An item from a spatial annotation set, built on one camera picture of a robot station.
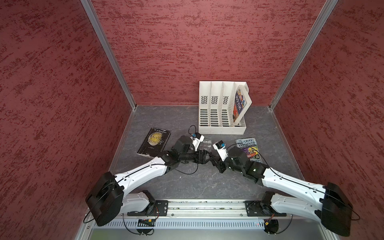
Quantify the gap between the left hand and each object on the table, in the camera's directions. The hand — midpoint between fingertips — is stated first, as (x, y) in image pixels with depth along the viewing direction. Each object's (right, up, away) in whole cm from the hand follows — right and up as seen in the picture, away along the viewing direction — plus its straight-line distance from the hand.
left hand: (208, 158), depth 76 cm
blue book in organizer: (+24, +32, +19) cm, 44 cm away
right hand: (+2, -2, +3) cm, 4 cm away
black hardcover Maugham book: (-34, +5, +22) cm, 40 cm away
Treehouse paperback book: (+28, +3, +19) cm, 34 cm away
